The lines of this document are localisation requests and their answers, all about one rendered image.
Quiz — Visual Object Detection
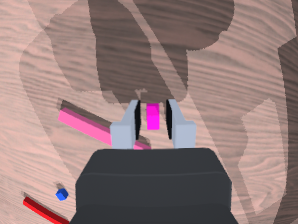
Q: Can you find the magenta rod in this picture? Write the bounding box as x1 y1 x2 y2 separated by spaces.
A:
147 104 159 130

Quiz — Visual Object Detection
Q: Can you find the small blue block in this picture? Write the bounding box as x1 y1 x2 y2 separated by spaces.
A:
55 188 69 201

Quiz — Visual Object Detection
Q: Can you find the red rod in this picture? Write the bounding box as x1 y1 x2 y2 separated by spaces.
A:
23 196 69 224

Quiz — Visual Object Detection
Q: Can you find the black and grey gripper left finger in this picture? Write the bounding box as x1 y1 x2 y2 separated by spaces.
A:
110 100 141 149

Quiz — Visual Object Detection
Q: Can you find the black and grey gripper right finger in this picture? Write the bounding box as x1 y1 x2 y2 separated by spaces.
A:
166 99 196 148

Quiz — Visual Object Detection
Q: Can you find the pink rod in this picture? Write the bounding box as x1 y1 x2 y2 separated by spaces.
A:
58 108 151 149

